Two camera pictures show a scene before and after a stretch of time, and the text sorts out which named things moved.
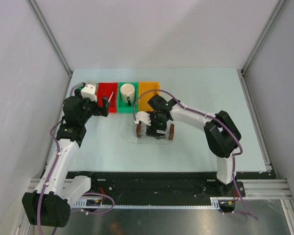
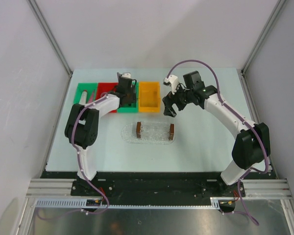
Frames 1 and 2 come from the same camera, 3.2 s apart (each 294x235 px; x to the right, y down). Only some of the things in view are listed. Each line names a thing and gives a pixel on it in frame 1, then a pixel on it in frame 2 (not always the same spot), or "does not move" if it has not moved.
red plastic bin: [105, 89] does not move
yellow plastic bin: [144, 86] does not move
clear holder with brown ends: [170, 134] does not move
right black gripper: [152, 130] -> [168, 102]
